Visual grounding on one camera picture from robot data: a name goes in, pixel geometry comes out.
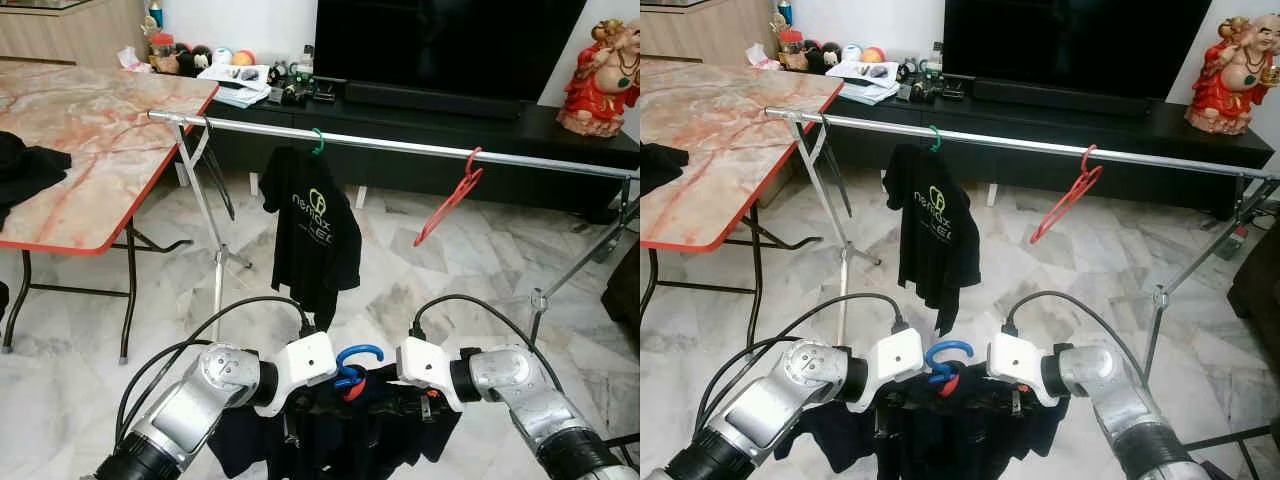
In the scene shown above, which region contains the navy red striped garment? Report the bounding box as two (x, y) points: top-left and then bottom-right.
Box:
(208, 365), (463, 480)
(775, 365), (1071, 480)

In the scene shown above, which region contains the blue plastic hanger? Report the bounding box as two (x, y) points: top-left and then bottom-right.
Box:
(925, 340), (976, 386)
(333, 344), (386, 391)

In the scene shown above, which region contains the plain black garment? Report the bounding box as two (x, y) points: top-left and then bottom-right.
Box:
(0, 130), (73, 231)
(640, 143), (691, 196)

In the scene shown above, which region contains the red hanger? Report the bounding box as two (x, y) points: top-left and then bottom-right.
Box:
(1030, 145), (1104, 244)
(413, 147), (486, 248)

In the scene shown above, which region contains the black printed t-shirt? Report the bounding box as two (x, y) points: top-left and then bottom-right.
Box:
(260, 145), (363, 331)
(882, 143), (983, 336)

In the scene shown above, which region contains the black TV console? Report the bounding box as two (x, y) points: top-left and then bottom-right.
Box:
(800, 80), (1276, 216)
(185, 85), (641, 216)

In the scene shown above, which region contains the silver clothes rack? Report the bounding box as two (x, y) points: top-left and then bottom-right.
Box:
(765, 105), (1280, 381)
(147, 108), (641, 346)

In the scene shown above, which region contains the black soundbar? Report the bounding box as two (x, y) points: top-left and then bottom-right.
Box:
(345, 82), (523, 121)
(972, 78), (1151, 119)

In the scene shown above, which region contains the white paper stack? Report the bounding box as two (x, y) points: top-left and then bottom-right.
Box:
(197, 63), (273, 109)
(823, 60), (901, 106)

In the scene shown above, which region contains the marble top folding table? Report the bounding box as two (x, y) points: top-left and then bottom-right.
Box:
(0, 60), (221, 363)
(640, 58), (846, 351)

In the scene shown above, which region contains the black television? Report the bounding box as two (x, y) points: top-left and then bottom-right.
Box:
(313, 0), (588, 108)
(942, 0), (1213, 104)

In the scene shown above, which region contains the red laughing Buddha statue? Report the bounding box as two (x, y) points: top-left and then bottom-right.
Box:
(1185, 15), (1280, 136)
(556, 17), (641, 139)

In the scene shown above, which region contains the light wooden cabinet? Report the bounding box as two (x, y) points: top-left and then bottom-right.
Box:
(0, 0), (151, 69)
(640, 0), (776, 66)

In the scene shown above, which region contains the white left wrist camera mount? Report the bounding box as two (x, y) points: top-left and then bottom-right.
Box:
(270, 330), (339, 391)
(868, 327), (926, 386)

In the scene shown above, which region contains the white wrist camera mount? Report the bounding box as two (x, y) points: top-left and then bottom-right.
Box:
(270, 330), (339, 391)
(395, 337), (466, 411)
(868, 327), (926, 386)
(987, 332), (1061, 406)

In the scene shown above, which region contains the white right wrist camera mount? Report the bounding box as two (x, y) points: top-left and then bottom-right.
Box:
(987, 332), (1061, 406)
(395, 337), (466, 411)

